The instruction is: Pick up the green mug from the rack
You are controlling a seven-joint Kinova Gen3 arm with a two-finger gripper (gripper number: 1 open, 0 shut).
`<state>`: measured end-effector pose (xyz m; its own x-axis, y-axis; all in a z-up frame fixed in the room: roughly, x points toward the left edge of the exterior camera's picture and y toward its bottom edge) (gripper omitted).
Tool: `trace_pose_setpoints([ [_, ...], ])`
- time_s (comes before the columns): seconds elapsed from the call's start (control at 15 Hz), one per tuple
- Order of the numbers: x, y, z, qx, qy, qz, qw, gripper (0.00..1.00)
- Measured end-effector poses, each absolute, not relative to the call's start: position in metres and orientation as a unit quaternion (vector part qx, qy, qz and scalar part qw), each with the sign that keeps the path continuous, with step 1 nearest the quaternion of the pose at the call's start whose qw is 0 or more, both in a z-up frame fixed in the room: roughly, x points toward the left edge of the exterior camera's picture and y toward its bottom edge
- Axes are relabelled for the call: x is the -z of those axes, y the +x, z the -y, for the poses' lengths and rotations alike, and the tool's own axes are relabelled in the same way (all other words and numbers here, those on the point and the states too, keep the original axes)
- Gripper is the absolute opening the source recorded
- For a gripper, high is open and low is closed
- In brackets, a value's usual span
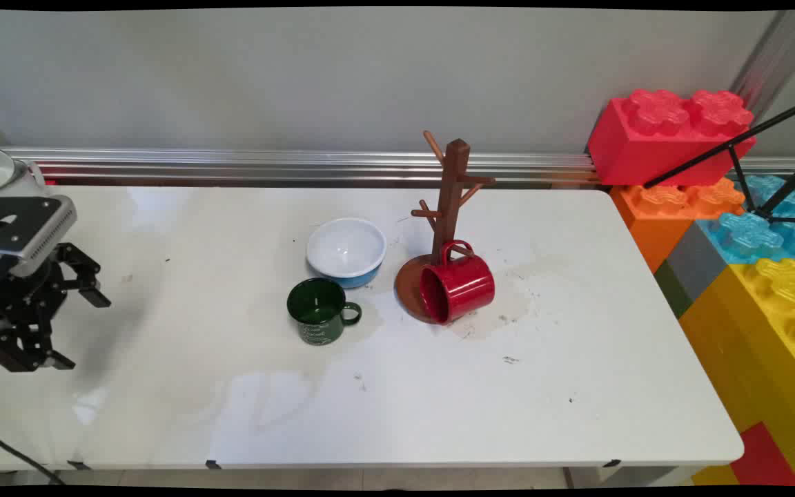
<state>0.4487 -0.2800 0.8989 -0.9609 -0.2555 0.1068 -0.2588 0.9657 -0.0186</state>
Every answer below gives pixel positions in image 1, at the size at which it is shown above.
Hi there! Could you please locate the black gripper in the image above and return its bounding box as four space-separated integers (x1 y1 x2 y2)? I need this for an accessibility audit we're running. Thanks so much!
0 242 112 374

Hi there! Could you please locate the dark green enamel mug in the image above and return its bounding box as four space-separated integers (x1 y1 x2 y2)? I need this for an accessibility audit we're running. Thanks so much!
286 277 362 346

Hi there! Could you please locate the white and blue bowl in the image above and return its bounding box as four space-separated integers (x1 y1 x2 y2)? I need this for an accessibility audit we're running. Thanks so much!
306 217 388 289

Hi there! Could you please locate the red enamel mug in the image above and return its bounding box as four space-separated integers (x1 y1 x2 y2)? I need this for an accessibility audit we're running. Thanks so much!
419 240 496 325

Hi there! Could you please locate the brown wooden mug tree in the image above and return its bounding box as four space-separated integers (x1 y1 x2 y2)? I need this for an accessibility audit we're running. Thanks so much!
394 130 496 325

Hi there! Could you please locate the orange giant building block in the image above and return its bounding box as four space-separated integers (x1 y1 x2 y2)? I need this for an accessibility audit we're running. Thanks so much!
610 177 746 274

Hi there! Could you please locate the dark green giant building block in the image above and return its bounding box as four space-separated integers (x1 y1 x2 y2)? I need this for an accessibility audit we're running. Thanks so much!
654 259 694 320

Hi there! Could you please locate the red giant building block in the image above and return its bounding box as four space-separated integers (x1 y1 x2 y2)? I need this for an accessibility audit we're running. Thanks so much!
587 88 758 187

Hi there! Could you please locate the grey giant building block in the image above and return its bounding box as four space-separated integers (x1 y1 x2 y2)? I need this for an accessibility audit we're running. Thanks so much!
665 220 731 302

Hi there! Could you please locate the blue giant building block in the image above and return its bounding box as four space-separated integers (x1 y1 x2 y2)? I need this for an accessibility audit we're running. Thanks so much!
698 173 795 266

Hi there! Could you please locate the yellow giant building block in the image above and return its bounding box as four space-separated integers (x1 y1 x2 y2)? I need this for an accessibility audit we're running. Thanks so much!
677 257 795 487

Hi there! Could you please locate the black tripod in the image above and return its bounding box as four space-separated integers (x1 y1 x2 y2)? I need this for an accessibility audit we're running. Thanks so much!
642 93 795 226

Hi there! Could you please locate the small red flat block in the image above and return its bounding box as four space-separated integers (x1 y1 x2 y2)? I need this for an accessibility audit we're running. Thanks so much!
729 421 795 487

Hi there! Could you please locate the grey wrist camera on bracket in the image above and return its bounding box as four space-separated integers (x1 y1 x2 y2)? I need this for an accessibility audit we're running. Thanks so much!
0 195 78 278

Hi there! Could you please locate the aluminium rail along wall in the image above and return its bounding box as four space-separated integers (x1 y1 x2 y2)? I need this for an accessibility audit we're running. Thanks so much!
0 146 795 188

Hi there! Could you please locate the aluminium upright post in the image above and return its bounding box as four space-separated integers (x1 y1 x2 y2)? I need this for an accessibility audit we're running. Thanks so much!
729 10 795 126

